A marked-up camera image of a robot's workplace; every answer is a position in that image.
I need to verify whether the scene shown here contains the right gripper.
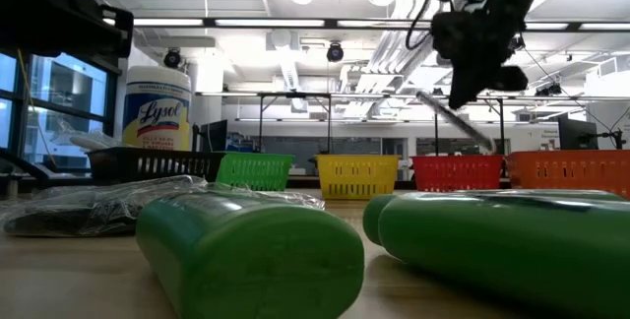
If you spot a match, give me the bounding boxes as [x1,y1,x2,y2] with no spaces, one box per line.
[431,11,530,110]

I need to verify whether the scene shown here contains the bagged black comb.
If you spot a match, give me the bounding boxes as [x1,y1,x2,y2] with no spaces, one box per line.
[415,90,497,154]
[206,183,327,211]

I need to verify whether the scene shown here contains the clear utensil packets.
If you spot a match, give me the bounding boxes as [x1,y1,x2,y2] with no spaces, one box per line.
[51,117,99,143]

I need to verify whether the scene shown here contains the green travel bottle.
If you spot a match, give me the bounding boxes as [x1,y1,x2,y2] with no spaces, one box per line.
[455,188,626,202]
[362,191,630,319]
[135,193,366,319]

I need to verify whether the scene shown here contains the pinkish red plastic basket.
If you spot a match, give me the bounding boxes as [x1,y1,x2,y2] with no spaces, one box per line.
[410,155,506,193]

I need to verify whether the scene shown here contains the Lysol wipes canister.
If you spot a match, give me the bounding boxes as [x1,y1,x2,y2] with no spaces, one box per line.
[121,65,193,153]

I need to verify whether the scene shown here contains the black computer monitor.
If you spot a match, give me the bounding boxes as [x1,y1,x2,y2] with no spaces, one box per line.
[557,116,599,152]
[199,119,229,153]

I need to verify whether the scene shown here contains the orange plastic basket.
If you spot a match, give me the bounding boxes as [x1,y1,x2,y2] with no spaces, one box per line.
[505,149,630,200]

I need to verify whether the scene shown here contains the black plastic basket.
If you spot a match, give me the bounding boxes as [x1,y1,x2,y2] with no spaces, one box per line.
[86,146,225,183]

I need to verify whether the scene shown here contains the yellow plastic basket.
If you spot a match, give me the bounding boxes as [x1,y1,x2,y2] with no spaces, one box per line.
[314,154,401,201]

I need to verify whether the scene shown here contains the long ceiling light strip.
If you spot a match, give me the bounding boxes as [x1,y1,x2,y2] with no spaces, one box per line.
[132,17,630,32]

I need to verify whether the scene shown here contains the green plastic basket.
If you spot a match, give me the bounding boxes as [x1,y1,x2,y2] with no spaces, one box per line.
[215,153,296,192]

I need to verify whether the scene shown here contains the black metal frame stand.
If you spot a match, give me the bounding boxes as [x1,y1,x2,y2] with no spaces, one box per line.
[432,95,507,157]
[255,91,334,156]

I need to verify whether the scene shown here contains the bagged black hair ties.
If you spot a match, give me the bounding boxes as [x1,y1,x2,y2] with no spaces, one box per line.
[0,174,208,237]

